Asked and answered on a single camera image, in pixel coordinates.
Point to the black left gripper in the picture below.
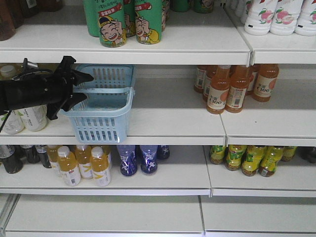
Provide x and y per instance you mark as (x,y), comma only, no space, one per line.
(58,88)

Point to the light blue plastic basket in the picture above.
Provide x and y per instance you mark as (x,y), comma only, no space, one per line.
(103,117)

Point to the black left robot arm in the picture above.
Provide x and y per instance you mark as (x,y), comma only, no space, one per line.
(36,86)

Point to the pale yellow juice bottle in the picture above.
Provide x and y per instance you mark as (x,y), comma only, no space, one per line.
(13,124)
(34,118)

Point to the orange yellow juice bottle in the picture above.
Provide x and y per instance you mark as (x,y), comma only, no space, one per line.
(100,167)
(83,154)
(52,152)
(68,166)

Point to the green cartoon drink can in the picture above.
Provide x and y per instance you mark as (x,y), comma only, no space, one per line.
(148,21)
(111,23)

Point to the blue sports drink bottle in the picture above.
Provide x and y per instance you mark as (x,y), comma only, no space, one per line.
(149,163)
(128,164)
(163,152)

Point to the white metal shelf unit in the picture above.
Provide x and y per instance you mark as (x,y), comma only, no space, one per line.
(188,196)

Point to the orange C100 juice bottle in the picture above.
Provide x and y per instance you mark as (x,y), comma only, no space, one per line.
(265,82)
(239,83)
(219,89)

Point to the yellow iced tea bottle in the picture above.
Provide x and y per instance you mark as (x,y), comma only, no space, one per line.
(289,153)
(254,155)
(217,153)
(234,157)
(271,158)

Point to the white peach drink bottle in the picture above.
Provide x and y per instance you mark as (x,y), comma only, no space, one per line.
(260,17)
(285,17)

